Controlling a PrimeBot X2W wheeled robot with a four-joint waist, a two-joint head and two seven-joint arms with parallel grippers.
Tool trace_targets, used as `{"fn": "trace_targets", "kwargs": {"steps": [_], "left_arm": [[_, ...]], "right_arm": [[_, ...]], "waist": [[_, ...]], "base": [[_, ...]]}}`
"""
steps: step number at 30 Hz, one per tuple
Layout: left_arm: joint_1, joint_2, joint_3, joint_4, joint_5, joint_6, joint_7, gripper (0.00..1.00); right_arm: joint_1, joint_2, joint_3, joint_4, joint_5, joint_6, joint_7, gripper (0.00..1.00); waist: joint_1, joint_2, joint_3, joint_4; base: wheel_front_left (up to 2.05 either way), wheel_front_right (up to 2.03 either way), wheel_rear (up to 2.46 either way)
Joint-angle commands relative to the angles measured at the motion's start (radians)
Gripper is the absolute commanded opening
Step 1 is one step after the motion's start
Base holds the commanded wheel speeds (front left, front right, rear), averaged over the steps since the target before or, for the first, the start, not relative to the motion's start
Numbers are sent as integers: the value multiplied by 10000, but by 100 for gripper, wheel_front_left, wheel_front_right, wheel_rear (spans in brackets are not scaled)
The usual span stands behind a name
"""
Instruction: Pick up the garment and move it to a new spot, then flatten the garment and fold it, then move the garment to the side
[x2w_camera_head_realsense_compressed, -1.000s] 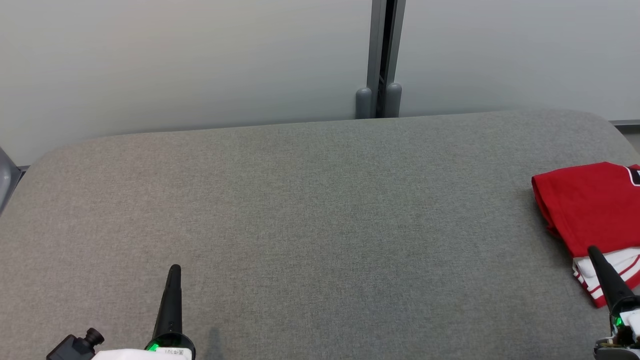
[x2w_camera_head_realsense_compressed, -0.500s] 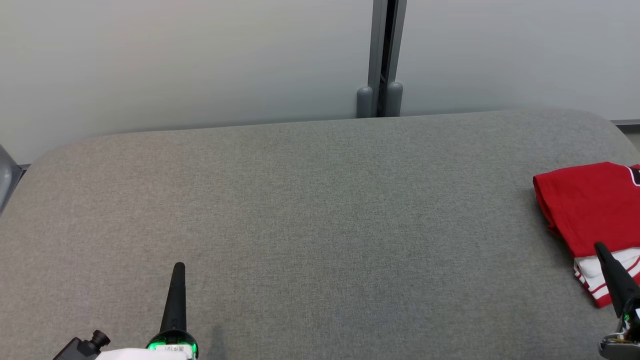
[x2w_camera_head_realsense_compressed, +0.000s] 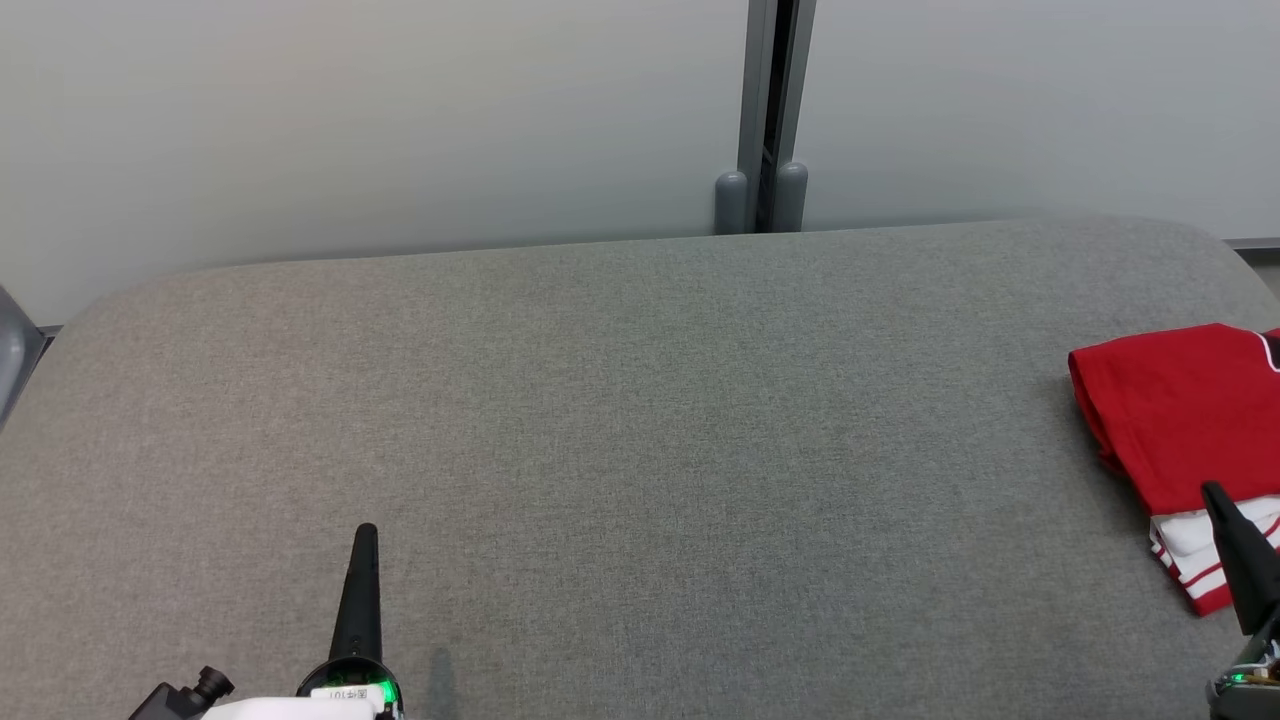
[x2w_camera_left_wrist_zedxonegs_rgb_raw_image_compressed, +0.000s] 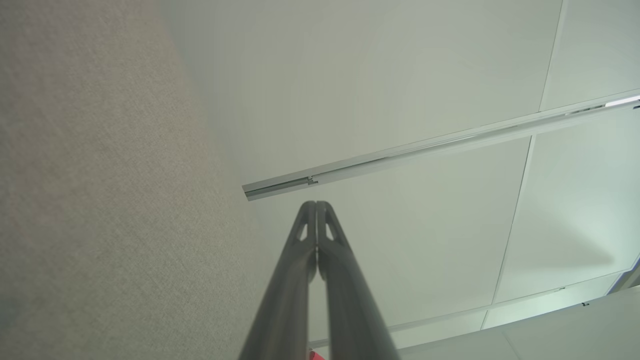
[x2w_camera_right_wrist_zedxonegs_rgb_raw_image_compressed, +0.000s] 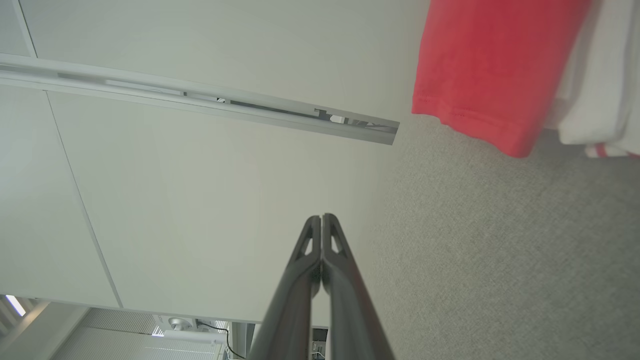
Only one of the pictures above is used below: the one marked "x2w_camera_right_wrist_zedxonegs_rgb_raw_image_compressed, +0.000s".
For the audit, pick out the white ceiling device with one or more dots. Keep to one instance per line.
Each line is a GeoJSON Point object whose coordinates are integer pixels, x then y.
{"type": "Point", "coordinates": [180, 325]}

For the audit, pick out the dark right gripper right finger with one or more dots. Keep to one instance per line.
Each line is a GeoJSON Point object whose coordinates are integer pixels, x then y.
{"type": "Point", "coordinates": [355, 320]}

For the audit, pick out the red shirt with white sleeves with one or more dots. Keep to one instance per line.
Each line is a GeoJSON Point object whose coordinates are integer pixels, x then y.
{"type": "Point", "coordinates": [490, 65]}

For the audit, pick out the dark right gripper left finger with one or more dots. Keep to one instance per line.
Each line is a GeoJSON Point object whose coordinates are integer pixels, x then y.
{"type": "Point", "coordinates": [290, 310]}

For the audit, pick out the grey metal partition post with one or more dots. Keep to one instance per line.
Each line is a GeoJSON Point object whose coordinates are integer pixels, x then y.
{"type": "Point", "coordinates": [150, 90]}

